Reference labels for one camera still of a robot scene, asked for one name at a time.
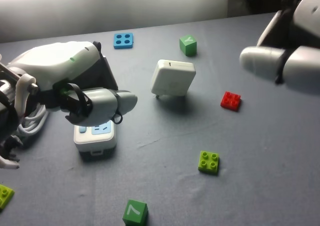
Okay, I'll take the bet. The white power strip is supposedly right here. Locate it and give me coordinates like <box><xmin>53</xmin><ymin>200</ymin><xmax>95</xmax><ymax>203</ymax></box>
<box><xmin>73</xmin><ymin>120</ymin><xmax>118</xmax><ymax>162</ymax></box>

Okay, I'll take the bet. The grey power strip cable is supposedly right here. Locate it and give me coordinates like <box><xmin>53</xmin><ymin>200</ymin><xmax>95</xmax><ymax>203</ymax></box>
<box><xmin>15</xmin><ymin>105</ymin><xmax>50</xmax><ymax>144</ymax></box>

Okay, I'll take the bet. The lime green toy brick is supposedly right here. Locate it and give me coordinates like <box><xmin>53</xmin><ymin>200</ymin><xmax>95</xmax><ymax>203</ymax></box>
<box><xmin>197</xmin><ymin>150</ymin><xmax>221</xmax><ymax>176</ymax></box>
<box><xmin>0</xmin><ymin>183</ymin><xmax>15</xmax><ymax>210</ymax></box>

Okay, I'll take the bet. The green cube number 7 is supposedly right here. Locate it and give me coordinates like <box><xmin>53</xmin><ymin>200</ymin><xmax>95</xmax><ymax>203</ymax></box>
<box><xmin>122</xmin><ymin>198</ymin><xmax>149</xmax><ymax>226</ymax></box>

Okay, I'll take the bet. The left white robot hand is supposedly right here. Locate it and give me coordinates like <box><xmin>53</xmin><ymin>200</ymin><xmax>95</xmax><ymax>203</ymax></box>
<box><xmin>7</xmin><ymin>40</ymin><xmax>139</xmax><ymax>135</ymax></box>

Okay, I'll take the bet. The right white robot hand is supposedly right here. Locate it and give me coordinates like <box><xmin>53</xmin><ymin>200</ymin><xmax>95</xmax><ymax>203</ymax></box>
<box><xmin>239</xmin><ymin>0</ymin><xmax>320</xmax><ymax>97</ymax></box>

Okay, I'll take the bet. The blue four-hole block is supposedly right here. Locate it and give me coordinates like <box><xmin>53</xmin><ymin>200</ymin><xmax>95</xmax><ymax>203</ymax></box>
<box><xmin>113</xmin><ymin>32</ymin><xmax>135</xmax><ymax>50</ymax></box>

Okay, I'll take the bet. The white power adapter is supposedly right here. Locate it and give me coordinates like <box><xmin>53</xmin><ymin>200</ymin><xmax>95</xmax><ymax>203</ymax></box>
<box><xmin>150</xmin><ymin>58</ymin><xmax>197</xmax><ymax>102</ymax></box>

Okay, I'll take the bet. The red toy brick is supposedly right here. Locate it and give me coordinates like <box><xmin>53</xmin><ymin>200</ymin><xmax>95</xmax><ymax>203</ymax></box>
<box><xmin>219</xmin><ymin>90</ymin><xmax>242</xmax><ymax>112</ymax></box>

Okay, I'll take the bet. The green cube letter Y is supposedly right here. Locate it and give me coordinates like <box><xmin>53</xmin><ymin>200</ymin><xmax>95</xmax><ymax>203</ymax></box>
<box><xmin>178</xmin><ymin>34</ymin><xmax>198</xmax><ymax>57</ymax></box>

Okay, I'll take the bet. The grey table cloth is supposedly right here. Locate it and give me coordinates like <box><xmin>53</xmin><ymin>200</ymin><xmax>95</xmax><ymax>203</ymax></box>
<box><xmin>0</xmin><ymin>11</ymin><xmax>320</xmax><ymax>226</ymax></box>

